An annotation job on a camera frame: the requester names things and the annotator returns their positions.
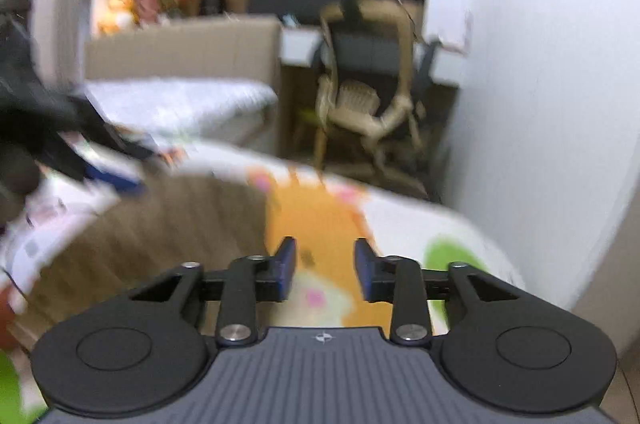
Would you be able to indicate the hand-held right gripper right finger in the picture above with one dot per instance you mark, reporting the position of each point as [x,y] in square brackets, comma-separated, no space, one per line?
[364,271]

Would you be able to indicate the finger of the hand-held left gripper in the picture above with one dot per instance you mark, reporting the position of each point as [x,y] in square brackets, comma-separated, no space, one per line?
[115,133]
[115,179]

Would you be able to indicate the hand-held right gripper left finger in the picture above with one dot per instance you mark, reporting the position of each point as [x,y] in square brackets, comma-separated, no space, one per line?
[287,269]

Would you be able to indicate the brown garment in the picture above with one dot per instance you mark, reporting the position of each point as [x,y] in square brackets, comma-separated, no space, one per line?
[175,229]

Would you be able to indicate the cartoon printed play mat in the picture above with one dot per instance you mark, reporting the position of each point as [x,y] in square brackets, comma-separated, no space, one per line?
[325,214]

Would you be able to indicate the white printed cloth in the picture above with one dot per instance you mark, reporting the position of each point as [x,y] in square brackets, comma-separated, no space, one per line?
[55,224]

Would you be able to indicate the white bedding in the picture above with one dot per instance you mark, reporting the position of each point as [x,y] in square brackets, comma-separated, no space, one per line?
[190,103]

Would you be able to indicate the beige bed headboard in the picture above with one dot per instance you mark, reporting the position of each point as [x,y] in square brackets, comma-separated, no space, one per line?
[185,46]

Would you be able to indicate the orange plush toy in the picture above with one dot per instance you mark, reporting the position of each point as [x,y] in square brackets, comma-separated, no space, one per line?
[117,11]

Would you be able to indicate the pink plush toy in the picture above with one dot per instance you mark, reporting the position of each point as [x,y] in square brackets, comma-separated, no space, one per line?
[149,3]

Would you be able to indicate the green item under chair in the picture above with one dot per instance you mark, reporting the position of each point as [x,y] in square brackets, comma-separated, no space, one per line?
[307,117]

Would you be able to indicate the dark round item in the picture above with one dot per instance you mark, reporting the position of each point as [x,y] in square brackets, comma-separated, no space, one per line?
[211,3]

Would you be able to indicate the beige office chair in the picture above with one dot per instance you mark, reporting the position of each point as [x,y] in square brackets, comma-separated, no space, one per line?
[365,103]

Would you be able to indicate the white cabinet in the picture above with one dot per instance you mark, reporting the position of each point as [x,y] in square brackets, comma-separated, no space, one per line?
[447,8]

